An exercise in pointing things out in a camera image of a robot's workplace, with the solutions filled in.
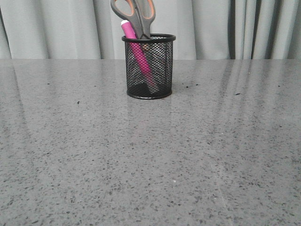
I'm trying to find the grey orange scissors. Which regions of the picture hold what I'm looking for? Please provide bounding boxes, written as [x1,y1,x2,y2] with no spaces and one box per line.
[111,0,156,40]

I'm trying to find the pink highlighter pen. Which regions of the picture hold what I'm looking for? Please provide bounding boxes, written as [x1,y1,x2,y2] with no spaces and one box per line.
[121,20,158,94]

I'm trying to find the black mesh pen holder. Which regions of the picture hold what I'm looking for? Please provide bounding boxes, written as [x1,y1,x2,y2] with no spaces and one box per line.
[122,33,176,99]

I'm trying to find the grey curtain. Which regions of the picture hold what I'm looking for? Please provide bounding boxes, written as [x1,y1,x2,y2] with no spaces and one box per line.
[0,0,301,60]

